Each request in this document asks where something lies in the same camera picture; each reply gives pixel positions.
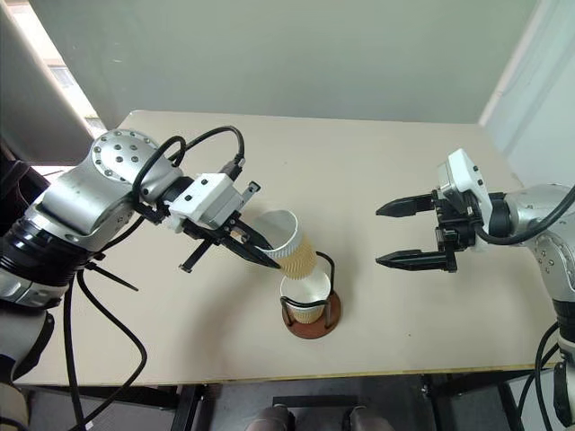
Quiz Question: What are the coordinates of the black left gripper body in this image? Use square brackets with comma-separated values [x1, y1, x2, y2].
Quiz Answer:
[177, 180, 261, 275]

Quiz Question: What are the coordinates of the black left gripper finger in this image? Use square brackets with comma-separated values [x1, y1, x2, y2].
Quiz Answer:
[219, 233, 284, 272]
[234, 220, 274, 251]

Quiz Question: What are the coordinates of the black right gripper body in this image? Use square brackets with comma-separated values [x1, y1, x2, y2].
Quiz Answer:
[430, 188, 478, 274]

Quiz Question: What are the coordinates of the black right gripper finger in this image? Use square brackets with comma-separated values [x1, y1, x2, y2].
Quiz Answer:
[375, 250, 453, 274]
[375, 191, 437, 220]

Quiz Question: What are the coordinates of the ribbed tan paper cup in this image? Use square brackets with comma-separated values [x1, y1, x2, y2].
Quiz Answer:
[279, 268, 334, 325]
[255, 209, 321, 281]

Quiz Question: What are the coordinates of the black zip tie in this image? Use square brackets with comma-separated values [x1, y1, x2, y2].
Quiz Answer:
[83, 262, 140, 293]

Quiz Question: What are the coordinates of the dark rounded shape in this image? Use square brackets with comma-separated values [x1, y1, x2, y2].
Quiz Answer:
[344, 405, 393, 431]
[244, 403, 296, 431]

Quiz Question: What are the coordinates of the bright window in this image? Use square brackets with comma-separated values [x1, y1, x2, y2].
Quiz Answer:
[8, 0, 102, 132]

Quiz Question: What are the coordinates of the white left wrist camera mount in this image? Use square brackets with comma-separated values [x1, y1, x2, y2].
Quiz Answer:
[164, 172, 244, 235]

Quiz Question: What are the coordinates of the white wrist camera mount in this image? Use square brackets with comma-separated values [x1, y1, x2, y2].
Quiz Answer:
[164, 172, 244, 235]
[438, 147, 496, 255]

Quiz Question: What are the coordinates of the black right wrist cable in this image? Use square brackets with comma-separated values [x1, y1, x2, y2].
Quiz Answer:
[474, 183, 575, 246]

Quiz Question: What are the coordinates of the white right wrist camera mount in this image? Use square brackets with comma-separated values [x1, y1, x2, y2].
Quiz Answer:
[438, 147, 496, 255]

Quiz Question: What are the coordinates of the black left wrist loop cable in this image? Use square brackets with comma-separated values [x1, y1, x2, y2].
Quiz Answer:
[132, 135, 188, 216]

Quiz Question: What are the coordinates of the wire cup holder wooden base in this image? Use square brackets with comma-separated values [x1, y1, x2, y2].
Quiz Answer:
[278, 251, 342, 341]

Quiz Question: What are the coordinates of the black left wrist camera cable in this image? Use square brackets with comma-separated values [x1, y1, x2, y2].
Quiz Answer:
[166, 126, 247, 180]

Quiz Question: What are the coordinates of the black right arm hanging cable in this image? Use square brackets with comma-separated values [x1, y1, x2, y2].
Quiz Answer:
[519, 321, 563, 431]

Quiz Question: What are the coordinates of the black metal table frame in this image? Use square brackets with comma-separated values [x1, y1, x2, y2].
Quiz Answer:
[13, 371, 559, 431]

